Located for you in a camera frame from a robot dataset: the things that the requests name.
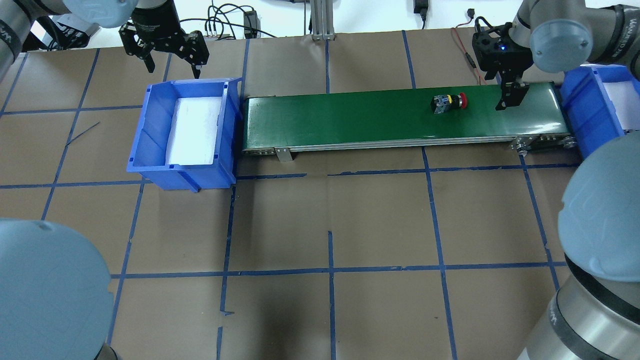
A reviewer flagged green conveyor belt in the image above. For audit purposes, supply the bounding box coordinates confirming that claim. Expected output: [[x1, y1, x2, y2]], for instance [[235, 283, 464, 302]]
[[241, 82, 578, 161]]

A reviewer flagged blue destination bin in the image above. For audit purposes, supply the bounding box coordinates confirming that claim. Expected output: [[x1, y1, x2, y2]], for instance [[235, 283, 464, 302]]
[[560, 64, 640, 158]]

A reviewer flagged blue source bin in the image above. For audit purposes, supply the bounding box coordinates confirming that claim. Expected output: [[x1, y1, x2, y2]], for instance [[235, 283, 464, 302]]
[[126, 77, 242, 193]]

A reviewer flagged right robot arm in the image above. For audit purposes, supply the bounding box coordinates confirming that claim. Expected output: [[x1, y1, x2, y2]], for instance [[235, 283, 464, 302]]
[[472, 0, 640, 360]]

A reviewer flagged white foam pad source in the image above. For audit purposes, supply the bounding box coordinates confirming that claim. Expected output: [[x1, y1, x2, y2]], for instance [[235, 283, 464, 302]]
[[165, 96, 222, 166]]

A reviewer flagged red push button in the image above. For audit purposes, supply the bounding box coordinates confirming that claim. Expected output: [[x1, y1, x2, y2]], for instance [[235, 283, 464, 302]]
[[430, 92, 469, 114]]

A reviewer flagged white foam pad destination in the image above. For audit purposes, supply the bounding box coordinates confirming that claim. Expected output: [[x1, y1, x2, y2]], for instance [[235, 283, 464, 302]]
[[603, 80, 640, 137]]

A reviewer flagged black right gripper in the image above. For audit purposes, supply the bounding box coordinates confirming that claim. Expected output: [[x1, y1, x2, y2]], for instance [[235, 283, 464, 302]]
[[471, 20, 534, 111]]

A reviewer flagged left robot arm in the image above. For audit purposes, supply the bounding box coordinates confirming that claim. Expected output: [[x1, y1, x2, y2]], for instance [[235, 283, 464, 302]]
[[0, 0, 209, 360]]

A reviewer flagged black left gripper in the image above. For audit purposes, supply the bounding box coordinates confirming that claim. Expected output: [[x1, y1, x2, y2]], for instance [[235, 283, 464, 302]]
[[119, 22, 210, 79]]

